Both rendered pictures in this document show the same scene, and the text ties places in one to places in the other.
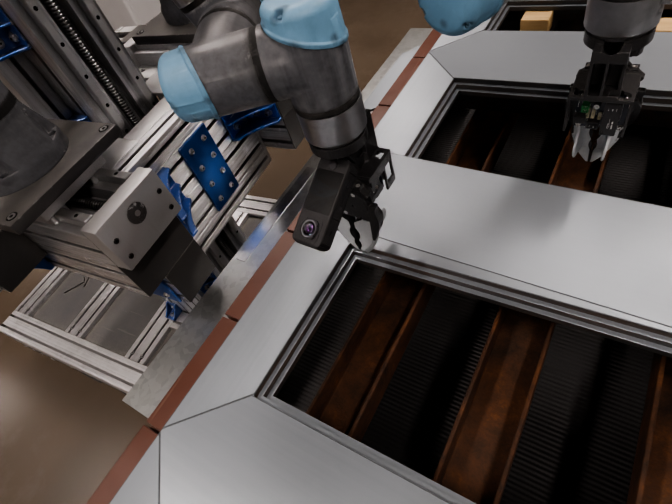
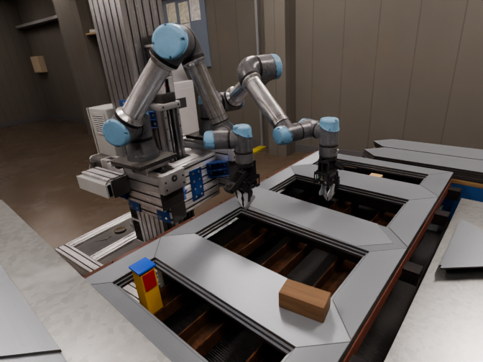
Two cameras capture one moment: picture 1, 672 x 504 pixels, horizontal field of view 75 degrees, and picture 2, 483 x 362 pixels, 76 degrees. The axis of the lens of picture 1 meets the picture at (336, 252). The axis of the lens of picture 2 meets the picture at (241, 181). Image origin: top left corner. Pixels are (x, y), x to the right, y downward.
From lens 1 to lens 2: 0.75 m
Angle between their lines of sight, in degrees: 26
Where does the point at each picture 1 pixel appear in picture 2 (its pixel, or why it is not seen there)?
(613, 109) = (325, 177)
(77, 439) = not seen: hidden behind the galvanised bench
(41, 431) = not seen: hidden behind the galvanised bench
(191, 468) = (169, 244)
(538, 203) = (305, 206)
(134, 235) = (170, 184)
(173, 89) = (206, 138)
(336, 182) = (240, 175)
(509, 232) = (293, 211)
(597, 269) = (315, 222)
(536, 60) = not seen: hidden behind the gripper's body
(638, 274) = (325, 225)
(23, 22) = (160, 120)
